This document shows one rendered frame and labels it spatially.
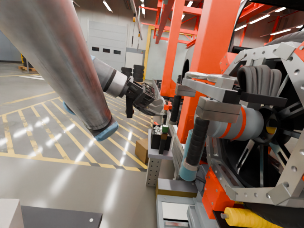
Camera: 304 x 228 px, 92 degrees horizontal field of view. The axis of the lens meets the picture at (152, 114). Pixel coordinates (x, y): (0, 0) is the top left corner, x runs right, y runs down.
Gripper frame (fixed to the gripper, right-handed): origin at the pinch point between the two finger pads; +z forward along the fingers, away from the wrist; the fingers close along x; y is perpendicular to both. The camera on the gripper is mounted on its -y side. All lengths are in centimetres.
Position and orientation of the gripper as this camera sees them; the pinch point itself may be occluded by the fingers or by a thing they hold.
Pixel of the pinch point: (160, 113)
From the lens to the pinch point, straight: 63.9
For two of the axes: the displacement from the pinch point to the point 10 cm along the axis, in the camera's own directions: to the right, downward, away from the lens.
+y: 5.9, -5.8, -5.6
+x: 0.0, -6.9, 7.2
